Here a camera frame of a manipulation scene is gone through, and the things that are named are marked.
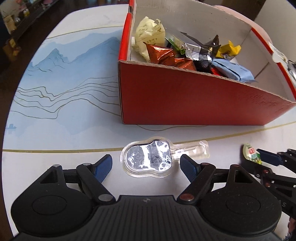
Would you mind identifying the brown gift bag on floor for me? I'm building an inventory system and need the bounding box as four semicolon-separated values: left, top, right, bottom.
3;38;22;62

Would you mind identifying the person's right hand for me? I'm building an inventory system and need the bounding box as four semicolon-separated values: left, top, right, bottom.
283;217;296;241

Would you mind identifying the cream yellow snack bag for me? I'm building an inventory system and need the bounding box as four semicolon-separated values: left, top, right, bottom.
132;16;166;62

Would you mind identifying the blue candy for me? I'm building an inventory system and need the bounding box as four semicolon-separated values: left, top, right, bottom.
166;38;186;55

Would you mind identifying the dark triangular chocolate packet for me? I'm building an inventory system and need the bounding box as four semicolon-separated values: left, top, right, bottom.
205;35;221;55

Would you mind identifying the silver foil snack pack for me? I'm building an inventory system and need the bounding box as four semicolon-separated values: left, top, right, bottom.
181;32;216;62

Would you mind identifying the green white small candy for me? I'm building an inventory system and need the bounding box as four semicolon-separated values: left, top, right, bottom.
242;143;262;165

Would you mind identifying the yellow snack packet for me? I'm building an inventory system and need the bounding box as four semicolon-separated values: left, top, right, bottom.
216;40;241;60

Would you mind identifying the blue mountain table mat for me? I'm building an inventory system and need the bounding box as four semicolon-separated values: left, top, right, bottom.
3;23;295;153

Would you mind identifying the red snack bag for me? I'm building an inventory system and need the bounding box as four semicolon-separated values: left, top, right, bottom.
210;67;221;76

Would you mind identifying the chocolate lollipop in blister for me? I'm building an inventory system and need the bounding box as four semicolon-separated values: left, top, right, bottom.
120;137;210;178

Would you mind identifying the copper brown snack bag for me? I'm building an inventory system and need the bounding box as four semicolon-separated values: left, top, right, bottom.
145;43;196;71

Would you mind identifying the red cardboard box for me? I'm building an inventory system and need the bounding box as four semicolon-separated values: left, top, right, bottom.
118;1;295;126

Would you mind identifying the light blue snack packet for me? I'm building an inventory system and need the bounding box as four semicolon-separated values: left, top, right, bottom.
211;58;255;83

